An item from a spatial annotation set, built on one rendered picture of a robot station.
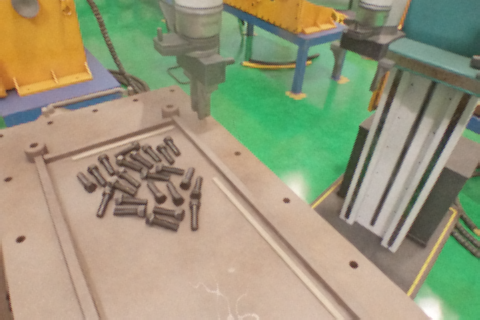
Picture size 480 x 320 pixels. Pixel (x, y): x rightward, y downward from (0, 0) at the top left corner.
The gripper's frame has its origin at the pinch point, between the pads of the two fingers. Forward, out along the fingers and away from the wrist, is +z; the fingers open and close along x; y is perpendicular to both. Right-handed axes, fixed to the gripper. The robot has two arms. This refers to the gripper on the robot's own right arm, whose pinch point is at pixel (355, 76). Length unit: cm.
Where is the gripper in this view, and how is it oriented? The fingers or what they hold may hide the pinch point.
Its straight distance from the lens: 112.4
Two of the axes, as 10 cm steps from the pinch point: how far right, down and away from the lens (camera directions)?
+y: 6.9, -4.0, 6.0
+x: -7.2, -4.5, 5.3
